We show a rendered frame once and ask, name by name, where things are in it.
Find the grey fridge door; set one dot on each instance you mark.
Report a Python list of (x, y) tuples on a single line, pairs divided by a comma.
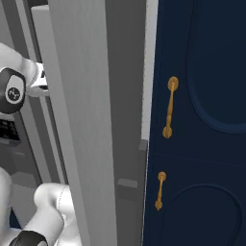
[(86, 112)]

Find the short navy cupboard door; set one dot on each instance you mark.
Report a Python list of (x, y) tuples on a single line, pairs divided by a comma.
[(198, 208)]

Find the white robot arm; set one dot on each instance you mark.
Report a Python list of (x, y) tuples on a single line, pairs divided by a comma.
[(48, 205)]

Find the tall navy cupboard door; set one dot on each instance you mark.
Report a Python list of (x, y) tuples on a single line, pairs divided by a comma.
[(208, 64)]

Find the grey fridge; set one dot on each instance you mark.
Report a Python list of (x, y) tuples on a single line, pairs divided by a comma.
[(29, 153)]

